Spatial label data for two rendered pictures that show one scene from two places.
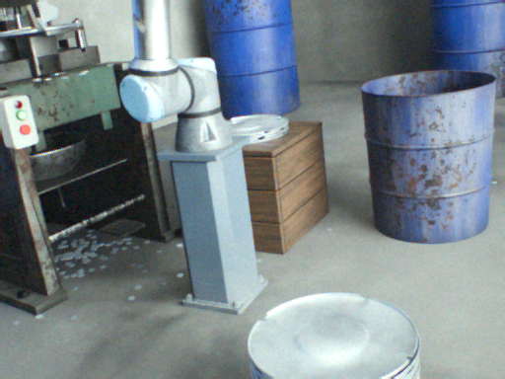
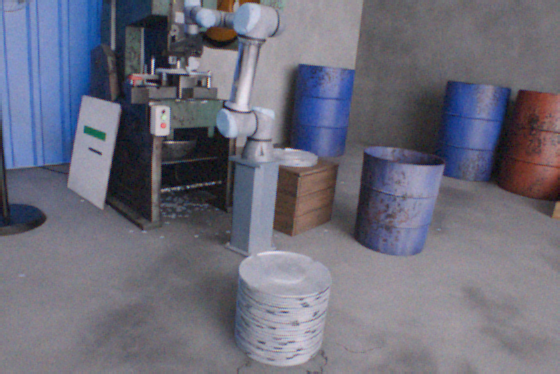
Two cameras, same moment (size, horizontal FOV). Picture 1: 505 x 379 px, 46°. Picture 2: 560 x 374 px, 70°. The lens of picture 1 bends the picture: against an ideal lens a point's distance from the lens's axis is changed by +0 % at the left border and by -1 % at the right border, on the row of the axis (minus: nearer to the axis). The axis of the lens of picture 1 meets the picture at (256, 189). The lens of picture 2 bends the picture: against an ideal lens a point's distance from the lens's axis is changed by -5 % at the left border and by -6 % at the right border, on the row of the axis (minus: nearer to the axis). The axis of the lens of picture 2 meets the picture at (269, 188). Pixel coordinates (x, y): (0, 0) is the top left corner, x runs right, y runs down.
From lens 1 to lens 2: 0.35 m
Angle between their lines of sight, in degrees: 7
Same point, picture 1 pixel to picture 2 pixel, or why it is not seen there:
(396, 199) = (367, 221)
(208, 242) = (245, 214)
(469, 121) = (420, 185)
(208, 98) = (265, 132)
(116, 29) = not seen: hidden behind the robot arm
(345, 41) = (386, 120)
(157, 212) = (226, 193)
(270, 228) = (288, 219)
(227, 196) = (262, 190)
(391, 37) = (415, 125)
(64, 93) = (190, 110)
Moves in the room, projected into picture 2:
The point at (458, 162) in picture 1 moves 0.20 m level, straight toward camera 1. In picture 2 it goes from (408, 207) to (400, 219)
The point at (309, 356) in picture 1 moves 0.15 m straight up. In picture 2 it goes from (268, 278) to (273, 233)
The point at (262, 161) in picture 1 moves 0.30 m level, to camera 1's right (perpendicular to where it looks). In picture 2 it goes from (293, 177) to (352, 185)
